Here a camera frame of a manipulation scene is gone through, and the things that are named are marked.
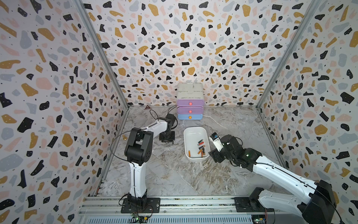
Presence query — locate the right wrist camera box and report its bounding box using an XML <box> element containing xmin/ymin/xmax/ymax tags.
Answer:
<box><xmin>209</xmin><ymin>132</ymin><xmax>224</xmax><ymax>152</ymax></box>

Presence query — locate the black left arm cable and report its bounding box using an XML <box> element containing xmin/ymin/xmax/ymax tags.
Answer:
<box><xmin>109</xmin><ymin>105</ymin><xmax>178</xmax><ymax>163</ymax></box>

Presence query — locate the aluminium front rail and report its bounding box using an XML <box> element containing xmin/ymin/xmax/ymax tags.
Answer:
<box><xmin>77</xmin><ymin>196</ymin><xmax>305</xmax><ymax>224</ymax></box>

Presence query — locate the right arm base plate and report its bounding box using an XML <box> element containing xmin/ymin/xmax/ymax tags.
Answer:
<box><xmin>234</xmin><ymin>197</ymin><xmax>266</xmax><ymax>212</ymax></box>

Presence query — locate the pastel mini drawer cabinet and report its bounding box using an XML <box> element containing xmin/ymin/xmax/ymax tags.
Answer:
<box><xmin>177</xmin><ymin>83</ymin><xmax>205</xmax><ymax>120</ymax></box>

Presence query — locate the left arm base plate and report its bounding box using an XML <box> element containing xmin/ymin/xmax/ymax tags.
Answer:
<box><xmin>121</xmin><ymin>197</ymin><xmax>161</xmax><ymax>214</ymax></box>

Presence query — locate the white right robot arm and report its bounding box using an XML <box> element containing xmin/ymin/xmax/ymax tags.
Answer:
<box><xmin>209</xmin><ymin>133</ymin><xmax>338</xmax><ymax>224</ymax></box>

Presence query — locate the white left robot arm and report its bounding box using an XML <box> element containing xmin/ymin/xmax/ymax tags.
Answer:
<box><xmin>125</xmin><ymin>113</ymin><xmax>178</xmax><ymax>207</ymax></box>

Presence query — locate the white plastic storage tray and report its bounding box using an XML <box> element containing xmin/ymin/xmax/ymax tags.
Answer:
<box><xmin>184</xmin><ymin>127</ymin><xmax>210</xmax><ymax>162</ymax></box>

